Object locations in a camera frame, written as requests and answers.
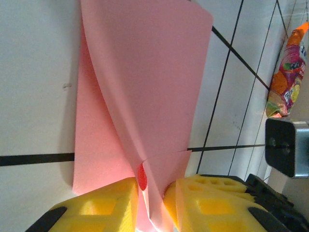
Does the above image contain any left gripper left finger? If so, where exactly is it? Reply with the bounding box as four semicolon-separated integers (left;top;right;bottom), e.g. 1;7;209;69
24;177;140;232

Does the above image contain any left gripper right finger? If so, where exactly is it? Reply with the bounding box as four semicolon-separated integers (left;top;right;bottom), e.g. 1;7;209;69
164;174;290;232

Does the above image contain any pink paper sheet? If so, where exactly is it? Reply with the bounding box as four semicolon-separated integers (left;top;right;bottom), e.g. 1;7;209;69
72;0;214;232

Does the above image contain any colourful fruit snack packet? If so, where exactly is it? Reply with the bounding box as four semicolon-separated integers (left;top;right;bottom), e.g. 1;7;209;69
265;21;309;119

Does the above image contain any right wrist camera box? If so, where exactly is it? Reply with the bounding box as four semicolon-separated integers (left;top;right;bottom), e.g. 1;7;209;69
265;117;309;180

